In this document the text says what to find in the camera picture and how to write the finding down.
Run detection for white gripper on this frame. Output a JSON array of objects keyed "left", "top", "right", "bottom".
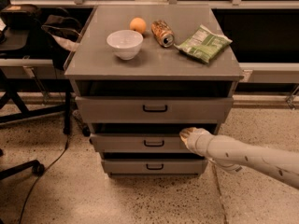
[{"left": 179, "top": 127, "right": 214, "bottom": 157}]

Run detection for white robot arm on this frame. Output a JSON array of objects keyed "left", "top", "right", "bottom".
[{"left": 179, "top": 127, "right": 299, "bottom": 189}]

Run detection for grey drawer cabinet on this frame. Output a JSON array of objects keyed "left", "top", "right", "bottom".
[{"left": 64, "top": 5, "right": 245, "bottom": 177}]

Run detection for grey top drawer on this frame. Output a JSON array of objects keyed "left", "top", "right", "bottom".
[{"left": 76, "top": 96, "right": 233, "bottom": 124}]

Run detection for green chip bag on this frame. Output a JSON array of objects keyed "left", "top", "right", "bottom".
[{"left": 175, "top": 25, "right": 232, "bottom": 63}]

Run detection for brown soda can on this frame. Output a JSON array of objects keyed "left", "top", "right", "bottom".
[{"left": 151, "top": 20, "right": 175, "bottom": 48}]

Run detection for white ceramic bowl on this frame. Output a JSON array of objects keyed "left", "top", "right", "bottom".
[{"left": 107, "top": 30, "right": 143, "bottom": 61}]

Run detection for orange fruit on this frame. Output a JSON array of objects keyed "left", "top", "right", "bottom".
[{"left": 129, "top": 18, "right": 147, "bottom": 34}]

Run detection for black office chair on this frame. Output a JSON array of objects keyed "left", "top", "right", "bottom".
[{"left": 0, "top": 160, "right": 45, "bottom": 180}]

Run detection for black folding desk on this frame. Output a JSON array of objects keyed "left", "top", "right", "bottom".
[{"left": 0, "top": 4, "right": 73, "bottom": 136}]

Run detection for black floor cable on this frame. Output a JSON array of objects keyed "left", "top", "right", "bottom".
[{"left": 17, "top": 133, "right": 70, "bottom": 224}]

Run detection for dark bag with strap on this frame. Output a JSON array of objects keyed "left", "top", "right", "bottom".
[{"left": 41, "top": 15, "right": 82, "bottom": 70}]

